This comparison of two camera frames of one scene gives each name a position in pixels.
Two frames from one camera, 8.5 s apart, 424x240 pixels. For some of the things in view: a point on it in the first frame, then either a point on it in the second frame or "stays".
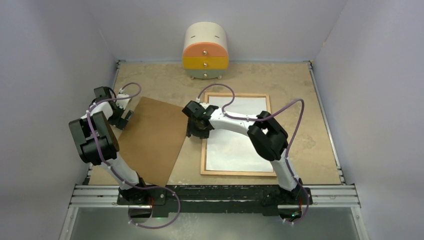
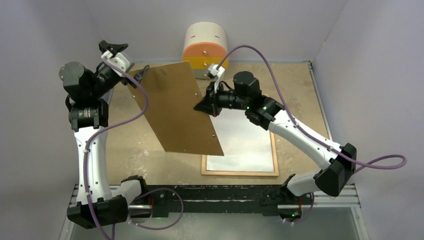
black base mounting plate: [230, 200] stays
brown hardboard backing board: [152, 139] -> [173, 92]
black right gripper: [192, 130] -> [206, 105]
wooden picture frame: [204, 141] stays
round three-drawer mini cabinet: [205, 50] stays
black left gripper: [119, 122] -> [112, 48]
